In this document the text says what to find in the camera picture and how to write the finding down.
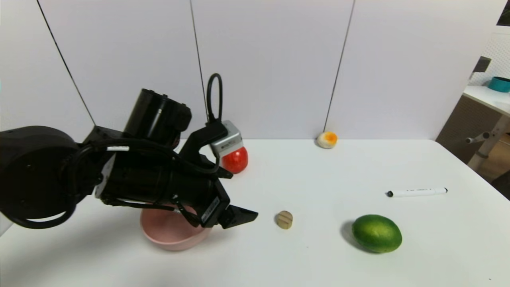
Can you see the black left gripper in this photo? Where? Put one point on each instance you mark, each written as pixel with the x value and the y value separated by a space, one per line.
pixel 214 209

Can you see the small round wooden piece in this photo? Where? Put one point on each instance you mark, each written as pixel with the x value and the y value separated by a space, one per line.
pixel 284 220

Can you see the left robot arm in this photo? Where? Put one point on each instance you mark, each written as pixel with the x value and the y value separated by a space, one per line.
pixel 32 171

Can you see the pink bowl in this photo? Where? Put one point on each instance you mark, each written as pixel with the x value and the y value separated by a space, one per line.
pixel 171 235

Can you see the teal bowl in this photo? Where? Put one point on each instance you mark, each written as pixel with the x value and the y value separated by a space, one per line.
pixel 500 84

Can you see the red apple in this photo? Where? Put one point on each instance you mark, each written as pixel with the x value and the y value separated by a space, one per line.
pixel 237 161

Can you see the white and orange egg toy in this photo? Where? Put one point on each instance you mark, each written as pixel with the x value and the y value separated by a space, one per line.
pixel 327 140

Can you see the green lime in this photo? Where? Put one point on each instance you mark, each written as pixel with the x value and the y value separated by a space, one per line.
pixel 377 233

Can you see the white marker with black caps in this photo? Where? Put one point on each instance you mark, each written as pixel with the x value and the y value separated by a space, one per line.
pixel 416 192

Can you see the brown pegboard panel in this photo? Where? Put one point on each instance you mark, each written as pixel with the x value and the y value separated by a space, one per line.
pixel 462 127

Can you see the white side table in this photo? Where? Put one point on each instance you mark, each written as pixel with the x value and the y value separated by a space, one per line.
pixel 486 99

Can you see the dark grey box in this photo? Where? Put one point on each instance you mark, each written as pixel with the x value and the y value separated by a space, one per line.
pixel 482 64

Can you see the white pegboard panel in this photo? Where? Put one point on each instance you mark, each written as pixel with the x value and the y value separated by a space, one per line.
pixel 494 56

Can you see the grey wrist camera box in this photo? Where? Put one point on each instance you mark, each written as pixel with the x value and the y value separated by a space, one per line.
pixel 229 139

